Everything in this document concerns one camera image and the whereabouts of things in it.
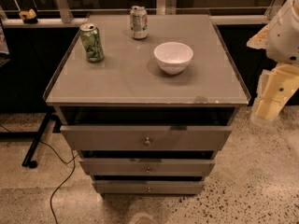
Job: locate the yellow black object on sill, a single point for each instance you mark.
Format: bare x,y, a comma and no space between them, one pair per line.
28,16

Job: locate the grey bottom drawer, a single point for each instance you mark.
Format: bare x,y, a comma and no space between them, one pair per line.
149,187

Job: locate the green soda can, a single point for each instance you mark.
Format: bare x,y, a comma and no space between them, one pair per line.
90,38

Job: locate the grey middle drawer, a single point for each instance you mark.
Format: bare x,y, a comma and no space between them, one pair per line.
147,167

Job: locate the black metal stand leg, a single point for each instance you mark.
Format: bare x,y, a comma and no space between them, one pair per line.
34,137

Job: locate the white soda can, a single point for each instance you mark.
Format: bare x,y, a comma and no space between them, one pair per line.
138,22

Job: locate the grey top drawer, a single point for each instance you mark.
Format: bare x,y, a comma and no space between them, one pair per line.
141,138

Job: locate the grey drawer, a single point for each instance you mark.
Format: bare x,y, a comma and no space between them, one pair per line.
141,138
147,167
149,187

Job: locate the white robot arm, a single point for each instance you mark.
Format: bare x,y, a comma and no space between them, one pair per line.
280,39

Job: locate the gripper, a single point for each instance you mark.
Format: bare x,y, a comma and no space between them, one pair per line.
284,36

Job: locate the white bowl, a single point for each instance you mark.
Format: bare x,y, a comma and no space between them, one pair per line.
173,57

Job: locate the grey drawer cabinet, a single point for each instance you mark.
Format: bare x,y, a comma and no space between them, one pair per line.
129,89

